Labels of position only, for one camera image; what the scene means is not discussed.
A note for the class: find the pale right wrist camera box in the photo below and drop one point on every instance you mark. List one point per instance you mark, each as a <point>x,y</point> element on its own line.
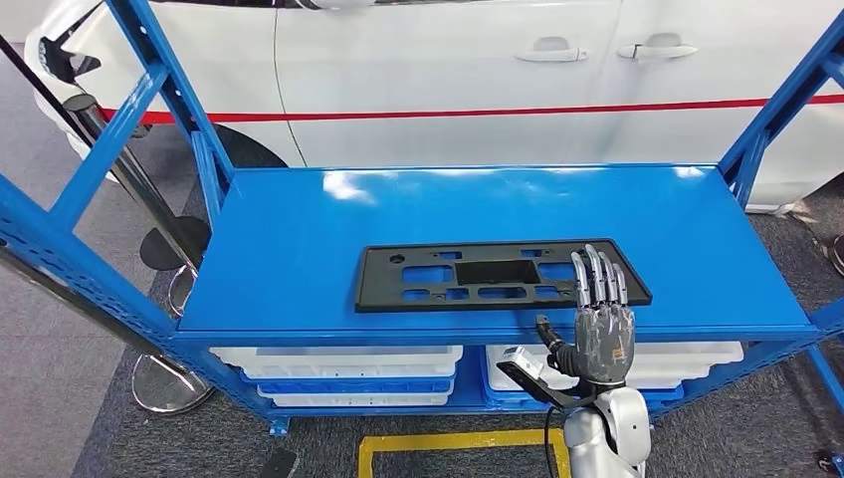
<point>521,363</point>

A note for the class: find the blue metal shelf rack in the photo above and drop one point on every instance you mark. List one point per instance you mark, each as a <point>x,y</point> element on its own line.
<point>297,251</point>

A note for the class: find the thin black pole stand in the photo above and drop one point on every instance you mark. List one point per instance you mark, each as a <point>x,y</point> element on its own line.
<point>165,247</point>

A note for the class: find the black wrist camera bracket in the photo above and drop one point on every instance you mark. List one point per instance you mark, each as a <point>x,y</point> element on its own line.
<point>547,394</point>

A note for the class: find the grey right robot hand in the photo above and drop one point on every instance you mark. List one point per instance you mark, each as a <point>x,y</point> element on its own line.
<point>603,343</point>

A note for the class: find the white car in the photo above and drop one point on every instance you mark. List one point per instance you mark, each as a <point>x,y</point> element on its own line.
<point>428,66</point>

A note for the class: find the black plastic plate bracket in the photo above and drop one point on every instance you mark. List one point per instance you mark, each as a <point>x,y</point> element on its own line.
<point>382,290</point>

